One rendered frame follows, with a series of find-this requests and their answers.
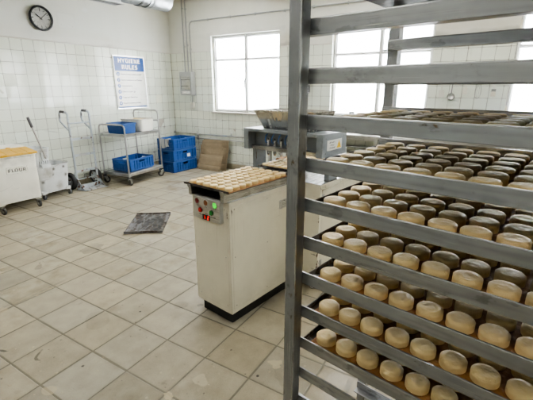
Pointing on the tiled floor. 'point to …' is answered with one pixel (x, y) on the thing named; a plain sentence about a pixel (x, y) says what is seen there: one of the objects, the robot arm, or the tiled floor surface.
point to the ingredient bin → (18, 175)
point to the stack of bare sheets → (148, 223)
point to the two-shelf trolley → (127, 151)
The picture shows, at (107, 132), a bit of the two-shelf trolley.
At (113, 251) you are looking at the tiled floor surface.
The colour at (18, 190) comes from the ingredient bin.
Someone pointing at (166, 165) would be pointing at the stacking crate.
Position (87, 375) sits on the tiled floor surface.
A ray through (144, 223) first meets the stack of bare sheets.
